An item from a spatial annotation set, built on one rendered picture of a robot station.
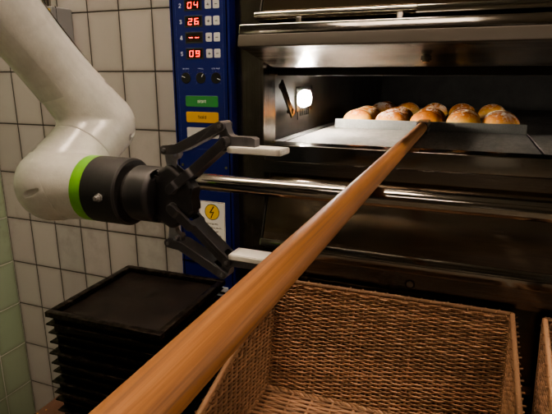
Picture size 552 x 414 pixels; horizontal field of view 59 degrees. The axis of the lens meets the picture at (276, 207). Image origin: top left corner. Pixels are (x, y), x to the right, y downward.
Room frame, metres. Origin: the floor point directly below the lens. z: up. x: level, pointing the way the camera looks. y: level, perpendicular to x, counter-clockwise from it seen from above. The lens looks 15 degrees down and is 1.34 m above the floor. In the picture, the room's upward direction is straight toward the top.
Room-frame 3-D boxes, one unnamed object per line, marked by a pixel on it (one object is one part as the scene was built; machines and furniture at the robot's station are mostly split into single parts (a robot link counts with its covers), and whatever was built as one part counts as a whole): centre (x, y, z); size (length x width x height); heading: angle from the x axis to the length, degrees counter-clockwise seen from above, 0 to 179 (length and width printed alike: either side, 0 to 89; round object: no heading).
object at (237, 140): (0.60, 0.05, 1.27); 0.05 x 0.01 x 0.03; 69
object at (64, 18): (1.38, 0.60, 1.46); 0.10 x 0.07 x 0.10; 68
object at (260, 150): (0.59, 0.02, 1.25); 0.07 x 0.03 x 0.01; 69
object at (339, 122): (1.65, -0.51, 1.20); 0.55 x 0.36 x 0.03; 68
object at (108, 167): (0.67, 0.21, 1.19); 0.12 x 0.06 x 0.09; 159
